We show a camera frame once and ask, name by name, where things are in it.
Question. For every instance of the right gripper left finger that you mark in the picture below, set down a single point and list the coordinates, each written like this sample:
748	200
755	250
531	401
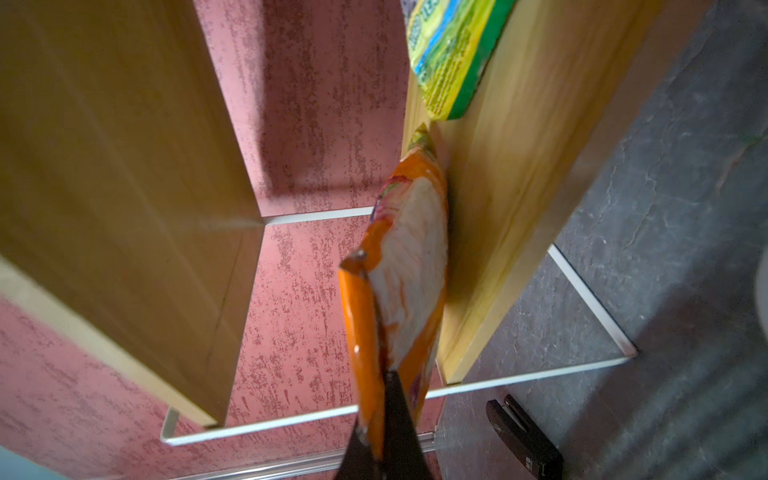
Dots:
358	462

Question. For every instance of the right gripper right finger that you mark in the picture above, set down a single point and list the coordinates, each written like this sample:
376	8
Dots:
403	458

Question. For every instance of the orange candy bag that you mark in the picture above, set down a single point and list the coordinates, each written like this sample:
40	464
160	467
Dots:
393	289

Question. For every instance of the green yellow candy bag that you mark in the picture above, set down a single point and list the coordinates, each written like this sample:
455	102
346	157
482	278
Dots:
449	44

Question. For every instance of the small black device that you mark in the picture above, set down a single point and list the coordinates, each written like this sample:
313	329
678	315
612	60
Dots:
525	439

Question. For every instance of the white wooden shelf rack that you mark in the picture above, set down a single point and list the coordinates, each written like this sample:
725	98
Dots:
130	225

